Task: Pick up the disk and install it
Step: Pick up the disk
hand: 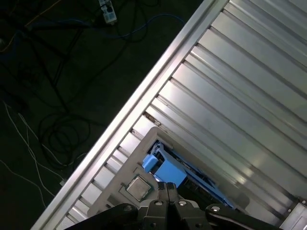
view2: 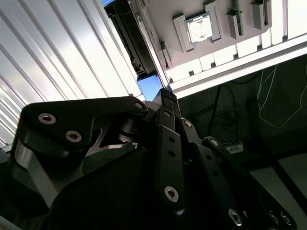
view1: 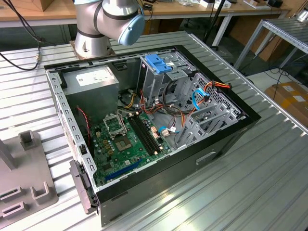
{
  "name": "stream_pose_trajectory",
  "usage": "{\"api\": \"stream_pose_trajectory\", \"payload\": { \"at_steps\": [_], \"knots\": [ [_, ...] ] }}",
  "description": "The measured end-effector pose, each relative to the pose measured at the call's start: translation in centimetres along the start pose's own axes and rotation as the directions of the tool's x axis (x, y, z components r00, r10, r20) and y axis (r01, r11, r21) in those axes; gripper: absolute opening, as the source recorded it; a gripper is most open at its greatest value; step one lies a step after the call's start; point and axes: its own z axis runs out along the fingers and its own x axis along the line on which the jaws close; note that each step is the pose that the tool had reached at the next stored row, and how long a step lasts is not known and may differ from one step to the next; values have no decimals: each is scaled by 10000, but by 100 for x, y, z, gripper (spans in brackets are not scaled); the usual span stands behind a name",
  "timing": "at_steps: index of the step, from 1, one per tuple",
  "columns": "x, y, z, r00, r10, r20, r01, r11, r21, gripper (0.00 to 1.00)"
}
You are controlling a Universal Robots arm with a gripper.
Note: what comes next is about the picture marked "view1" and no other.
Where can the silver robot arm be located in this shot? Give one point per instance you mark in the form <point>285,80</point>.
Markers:
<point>96,29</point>

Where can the metal disk bay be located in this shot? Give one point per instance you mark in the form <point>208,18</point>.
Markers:
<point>216,115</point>

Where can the black RAM slot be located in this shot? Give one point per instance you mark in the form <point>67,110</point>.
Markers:
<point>147,132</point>
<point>141,134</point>

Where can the metal drive cage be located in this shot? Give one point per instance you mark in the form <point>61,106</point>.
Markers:
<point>154,84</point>

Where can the CPU socket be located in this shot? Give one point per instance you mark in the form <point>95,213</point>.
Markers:
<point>123,144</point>

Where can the blue plastic bay latch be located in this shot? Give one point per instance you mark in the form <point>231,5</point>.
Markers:
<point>157,63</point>

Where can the green motherboard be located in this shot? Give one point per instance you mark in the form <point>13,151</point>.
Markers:
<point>125,161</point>

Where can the black PC case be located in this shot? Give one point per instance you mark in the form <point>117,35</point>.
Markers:
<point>168,173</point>

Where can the blue expansion slot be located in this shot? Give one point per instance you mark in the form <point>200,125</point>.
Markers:
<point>122,171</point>

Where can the grey power supply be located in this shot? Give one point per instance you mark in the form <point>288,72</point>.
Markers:
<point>91,101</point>

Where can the grey case front bezel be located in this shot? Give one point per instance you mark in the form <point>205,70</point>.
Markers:
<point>80,187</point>

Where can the wooden desk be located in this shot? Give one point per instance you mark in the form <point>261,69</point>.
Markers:
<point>187,10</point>

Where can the black tripod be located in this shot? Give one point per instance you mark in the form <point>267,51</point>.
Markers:
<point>218,15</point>

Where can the brown cardboard panel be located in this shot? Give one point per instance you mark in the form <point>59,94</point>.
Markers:
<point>240,29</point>

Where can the yellow cardboard box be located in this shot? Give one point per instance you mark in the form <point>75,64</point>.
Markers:
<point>288,101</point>

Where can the grey parts rack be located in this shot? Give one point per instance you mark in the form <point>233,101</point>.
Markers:
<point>26,168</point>

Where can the wooden box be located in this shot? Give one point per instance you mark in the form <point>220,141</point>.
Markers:
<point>47,4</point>

